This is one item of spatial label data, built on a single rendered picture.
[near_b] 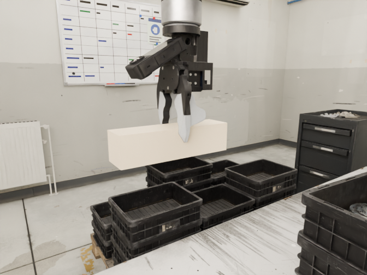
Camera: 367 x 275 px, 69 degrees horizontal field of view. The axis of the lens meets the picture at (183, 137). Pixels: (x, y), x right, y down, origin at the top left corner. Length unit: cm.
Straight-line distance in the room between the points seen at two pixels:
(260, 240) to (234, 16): 360
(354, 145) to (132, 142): 195
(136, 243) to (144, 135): 86
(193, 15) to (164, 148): 24
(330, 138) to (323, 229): 167
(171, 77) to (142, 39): 281
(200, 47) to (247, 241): 61
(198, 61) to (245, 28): 381
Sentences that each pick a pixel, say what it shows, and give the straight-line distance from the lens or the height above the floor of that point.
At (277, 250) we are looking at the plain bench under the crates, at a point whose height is 70.
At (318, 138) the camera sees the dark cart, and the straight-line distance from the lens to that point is 239.
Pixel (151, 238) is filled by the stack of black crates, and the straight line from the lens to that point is 130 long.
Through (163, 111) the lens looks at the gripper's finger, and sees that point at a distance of 55.
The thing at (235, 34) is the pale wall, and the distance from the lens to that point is 418.
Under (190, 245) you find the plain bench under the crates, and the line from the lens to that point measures 88.
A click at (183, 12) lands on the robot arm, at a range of 51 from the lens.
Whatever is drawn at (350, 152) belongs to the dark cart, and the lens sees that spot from 227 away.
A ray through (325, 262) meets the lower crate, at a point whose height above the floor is 80.
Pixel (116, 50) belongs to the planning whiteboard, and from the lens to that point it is 317.
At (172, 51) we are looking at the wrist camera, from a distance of 49.
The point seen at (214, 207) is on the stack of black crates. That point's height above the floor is 38.
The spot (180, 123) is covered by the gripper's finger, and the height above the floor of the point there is 112.
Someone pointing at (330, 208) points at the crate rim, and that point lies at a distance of 67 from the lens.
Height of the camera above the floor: 120
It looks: 13 degrees down
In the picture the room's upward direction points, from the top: straight up
